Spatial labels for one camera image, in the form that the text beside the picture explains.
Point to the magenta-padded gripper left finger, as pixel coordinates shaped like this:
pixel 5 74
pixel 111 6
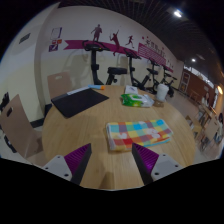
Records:
pixel 58 166

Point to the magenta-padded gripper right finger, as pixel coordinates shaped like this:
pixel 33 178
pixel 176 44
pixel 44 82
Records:
pixel 165 166

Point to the multicolour checkered towel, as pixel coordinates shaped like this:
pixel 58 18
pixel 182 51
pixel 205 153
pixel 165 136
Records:
pixel 138 133

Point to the round wooden coaster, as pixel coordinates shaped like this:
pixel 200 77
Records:
pixel 158 103

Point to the person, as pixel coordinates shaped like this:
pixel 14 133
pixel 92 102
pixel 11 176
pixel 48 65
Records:
pixel 207 99
pixel 220 125

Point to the green wet wipes pack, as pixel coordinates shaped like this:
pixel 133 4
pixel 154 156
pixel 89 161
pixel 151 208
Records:
pixel 135 100

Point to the white lidded cup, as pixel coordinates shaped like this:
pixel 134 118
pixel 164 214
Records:
pixel 162 91

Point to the small white tissue pack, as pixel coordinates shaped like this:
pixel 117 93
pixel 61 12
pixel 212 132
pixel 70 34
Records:
pixel 131 89

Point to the black exercise bike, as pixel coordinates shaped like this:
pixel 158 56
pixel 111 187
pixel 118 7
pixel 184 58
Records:
pixel 168 80
pixel 94 63
pixel 153 75
pixel 132 71

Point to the blue and orange tube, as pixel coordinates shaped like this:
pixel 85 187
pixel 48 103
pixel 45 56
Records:
pixel 96 87

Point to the ceiling lights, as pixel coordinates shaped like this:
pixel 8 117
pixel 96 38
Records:
pixel 177 13

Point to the purple and orange wall posters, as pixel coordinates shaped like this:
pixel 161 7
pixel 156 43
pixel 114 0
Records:
pixel 55 35

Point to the dark wall sign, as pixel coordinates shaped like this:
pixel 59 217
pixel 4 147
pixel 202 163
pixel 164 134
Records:
pixel 24 38

